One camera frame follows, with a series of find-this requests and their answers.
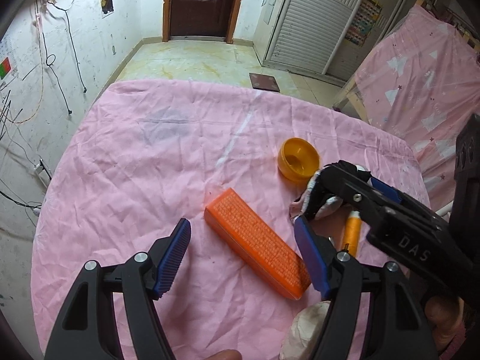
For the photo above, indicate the dark brown door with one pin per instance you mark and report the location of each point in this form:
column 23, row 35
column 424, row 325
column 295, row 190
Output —
column 202, row 11

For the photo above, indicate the white metal frame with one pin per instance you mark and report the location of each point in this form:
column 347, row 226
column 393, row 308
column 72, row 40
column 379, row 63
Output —
column 446, row 208

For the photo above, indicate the black and white patterned sock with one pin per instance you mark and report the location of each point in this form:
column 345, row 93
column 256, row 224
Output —
column 311, row 187

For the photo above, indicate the yellow plastic bowl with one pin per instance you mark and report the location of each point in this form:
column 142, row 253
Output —
column 296, row 157

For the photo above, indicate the pink printed curtain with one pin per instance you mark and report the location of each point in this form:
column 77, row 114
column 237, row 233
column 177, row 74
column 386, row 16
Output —
column 412, row 75

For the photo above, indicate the open wall junction box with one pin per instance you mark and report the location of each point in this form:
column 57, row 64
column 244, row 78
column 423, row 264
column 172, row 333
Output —
column 106, row 3

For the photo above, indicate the white louvered wardrobe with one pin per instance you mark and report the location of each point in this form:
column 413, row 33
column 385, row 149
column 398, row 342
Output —
column 307, row 18

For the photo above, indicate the person's right hand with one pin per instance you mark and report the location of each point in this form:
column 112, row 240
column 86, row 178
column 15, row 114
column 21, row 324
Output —
column 444, row 315

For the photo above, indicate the white power strip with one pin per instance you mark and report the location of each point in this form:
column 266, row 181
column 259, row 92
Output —
column 40, row 169

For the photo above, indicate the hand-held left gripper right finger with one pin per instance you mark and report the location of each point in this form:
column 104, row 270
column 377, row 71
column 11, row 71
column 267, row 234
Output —
column 311, row 258

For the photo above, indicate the colourful grid poster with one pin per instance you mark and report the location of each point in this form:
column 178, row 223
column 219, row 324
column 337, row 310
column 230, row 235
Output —
column 362, row 22

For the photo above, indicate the cream cloth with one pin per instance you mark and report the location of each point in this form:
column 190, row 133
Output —
column 305, row 326

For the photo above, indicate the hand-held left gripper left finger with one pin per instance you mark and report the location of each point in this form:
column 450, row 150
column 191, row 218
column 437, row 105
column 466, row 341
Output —
column 174, row 258

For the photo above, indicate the orange cardboard box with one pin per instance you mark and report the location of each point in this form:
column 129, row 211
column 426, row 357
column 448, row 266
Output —
column 258, row 240

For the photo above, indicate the pink bed sheet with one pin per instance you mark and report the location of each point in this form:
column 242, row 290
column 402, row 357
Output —
column 150, row 157

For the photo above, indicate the person's right forearm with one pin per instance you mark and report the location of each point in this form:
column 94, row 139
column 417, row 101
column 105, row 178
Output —
column 467, row 347

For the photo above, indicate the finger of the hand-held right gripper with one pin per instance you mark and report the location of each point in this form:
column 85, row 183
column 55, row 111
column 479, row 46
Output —
column 386, row 190
column 345, row 185

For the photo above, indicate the person's left hand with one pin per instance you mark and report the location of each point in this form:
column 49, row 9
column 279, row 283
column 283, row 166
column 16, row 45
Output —
column 221, row 355

